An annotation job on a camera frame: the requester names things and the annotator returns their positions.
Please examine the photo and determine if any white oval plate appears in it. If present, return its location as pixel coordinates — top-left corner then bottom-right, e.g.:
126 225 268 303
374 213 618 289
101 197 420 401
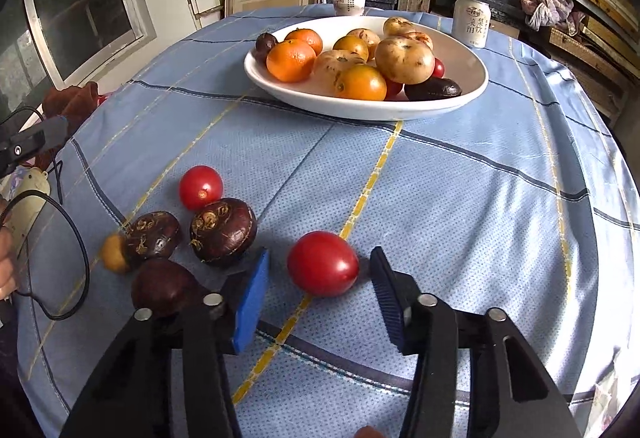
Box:
243 15 489 121

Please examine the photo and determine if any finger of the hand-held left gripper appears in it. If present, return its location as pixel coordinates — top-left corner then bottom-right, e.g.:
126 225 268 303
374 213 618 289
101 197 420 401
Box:
0 115 71 176

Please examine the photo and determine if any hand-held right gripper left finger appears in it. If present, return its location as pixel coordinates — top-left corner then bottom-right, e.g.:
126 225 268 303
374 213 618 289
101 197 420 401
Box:
59 247 271 438

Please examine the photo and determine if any black cable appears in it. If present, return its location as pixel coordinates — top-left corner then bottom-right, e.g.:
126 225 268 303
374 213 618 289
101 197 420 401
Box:
0 158 91 321

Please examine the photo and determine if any small tan fruit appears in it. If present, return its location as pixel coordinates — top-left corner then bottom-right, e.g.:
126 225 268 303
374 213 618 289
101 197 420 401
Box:
101 234 132 275

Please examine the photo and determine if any brown cloth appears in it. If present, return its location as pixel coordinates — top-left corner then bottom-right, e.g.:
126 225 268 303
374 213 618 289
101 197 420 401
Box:
35 82 103 171

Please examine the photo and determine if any orange mandarin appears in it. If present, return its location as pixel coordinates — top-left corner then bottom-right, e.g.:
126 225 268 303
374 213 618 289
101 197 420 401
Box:
266 40 317 83
285 28 324 56

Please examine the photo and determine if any person's left hand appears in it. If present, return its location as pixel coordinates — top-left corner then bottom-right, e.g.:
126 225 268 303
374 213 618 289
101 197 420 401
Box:
0 198 18 303

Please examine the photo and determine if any tan round fruit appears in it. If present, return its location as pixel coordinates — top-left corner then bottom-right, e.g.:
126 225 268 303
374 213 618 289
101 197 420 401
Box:
312 49 367 94
346 28 382 58
375 36 436 85
383 16 416 37

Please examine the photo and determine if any white power strip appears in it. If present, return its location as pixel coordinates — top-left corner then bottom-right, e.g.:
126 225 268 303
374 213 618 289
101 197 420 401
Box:
0 168 52 259

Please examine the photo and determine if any orange tomato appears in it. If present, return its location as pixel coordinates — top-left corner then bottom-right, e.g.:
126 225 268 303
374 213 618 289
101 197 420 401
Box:
334 64 388 101
332 35 370 62

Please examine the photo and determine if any white drink can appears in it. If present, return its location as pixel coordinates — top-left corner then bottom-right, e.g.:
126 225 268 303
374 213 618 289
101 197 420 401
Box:
451 0 492 49

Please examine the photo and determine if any blue plaid tablecloth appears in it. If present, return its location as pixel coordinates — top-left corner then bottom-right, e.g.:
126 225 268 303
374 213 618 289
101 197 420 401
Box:
15 4 640 438

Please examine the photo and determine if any white framed window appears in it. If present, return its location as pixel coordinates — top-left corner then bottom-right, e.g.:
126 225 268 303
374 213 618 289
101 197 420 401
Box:
0 0 156 119

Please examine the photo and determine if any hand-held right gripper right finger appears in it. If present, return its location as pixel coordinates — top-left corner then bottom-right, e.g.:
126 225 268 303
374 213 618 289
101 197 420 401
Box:
369 246 583 438

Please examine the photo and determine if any pink cloth bag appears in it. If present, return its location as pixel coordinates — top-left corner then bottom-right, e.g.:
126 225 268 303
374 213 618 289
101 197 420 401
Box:
518 0 583 33

